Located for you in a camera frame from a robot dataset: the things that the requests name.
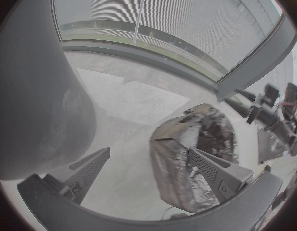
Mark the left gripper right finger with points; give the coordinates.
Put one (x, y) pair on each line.
(218, 174)

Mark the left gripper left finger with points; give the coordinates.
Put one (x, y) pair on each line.
(90, 172)

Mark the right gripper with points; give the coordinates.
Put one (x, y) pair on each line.
(265, 115)

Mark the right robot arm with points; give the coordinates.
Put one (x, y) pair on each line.
(283, 129)

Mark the dark grey round chair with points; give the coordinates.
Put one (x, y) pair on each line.
(37, 92)

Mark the window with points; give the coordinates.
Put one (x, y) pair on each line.
(187, 20)

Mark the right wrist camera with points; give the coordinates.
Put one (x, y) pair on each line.
(271, 92)

